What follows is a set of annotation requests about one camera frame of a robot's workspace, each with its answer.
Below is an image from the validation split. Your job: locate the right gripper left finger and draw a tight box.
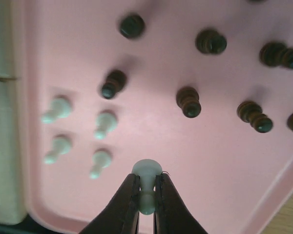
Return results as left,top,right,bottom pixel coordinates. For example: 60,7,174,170
80,174,140,234

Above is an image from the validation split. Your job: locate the dark chess pawn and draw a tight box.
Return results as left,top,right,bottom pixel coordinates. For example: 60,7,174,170
236,100,273,133
119,14,146,39
101,69,127,99
176,86,202,118

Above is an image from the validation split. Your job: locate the pink piece tray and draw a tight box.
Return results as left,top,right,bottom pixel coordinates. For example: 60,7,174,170
18,0,293,234

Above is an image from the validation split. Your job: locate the white pawn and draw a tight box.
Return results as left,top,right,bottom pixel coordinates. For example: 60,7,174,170
94,110,118,140
89,149,112,179
132,159,163,215
41,97,72,124
44,135,72,164

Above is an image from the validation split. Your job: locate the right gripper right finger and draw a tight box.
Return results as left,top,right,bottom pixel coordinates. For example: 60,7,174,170
153,173,208,234

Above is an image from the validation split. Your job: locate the wooden chessboard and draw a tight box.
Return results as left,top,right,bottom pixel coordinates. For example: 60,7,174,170
0,0,26,225

